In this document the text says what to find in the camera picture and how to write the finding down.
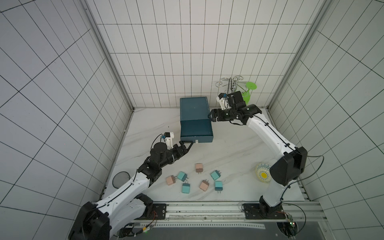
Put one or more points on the yellow white patterned ball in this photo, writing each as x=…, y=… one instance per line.
x=262, y=171

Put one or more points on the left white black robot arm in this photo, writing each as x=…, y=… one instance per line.
x=103, y=219

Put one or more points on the pink plug left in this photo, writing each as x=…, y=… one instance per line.
x=170, y=180

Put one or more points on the pink plug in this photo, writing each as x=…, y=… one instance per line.
x=204, y=185
x=170, y=180
x=199, y=168

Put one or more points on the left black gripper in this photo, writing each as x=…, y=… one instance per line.
x=185, y=150

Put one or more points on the teal plug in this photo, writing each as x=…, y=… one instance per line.
x=182, y=176
x=215, y=175
x=219, y=186
x=186, y=188

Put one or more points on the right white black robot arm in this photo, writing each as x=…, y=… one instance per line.
x=289, y=159

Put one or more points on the pink plug bottom centre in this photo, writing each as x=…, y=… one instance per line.
x=204, y=185

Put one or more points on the teal drawer cabinet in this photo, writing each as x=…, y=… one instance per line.
x=194, y=109

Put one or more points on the aluminium mounting rail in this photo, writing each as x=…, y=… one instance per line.
x=212, y=214

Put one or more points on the chrome glass holder stand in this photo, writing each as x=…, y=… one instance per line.
x=230, y=85

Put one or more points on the green plastic wine glass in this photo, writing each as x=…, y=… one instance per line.
x=250, y=86

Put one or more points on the teal drawer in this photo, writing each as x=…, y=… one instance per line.
x=197, y=131

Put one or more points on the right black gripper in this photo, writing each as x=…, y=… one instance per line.
x=219, y=115

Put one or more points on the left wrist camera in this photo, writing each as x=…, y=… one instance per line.
x=168, y=138

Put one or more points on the pink plug top centre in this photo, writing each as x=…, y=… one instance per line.
x=199, y=168

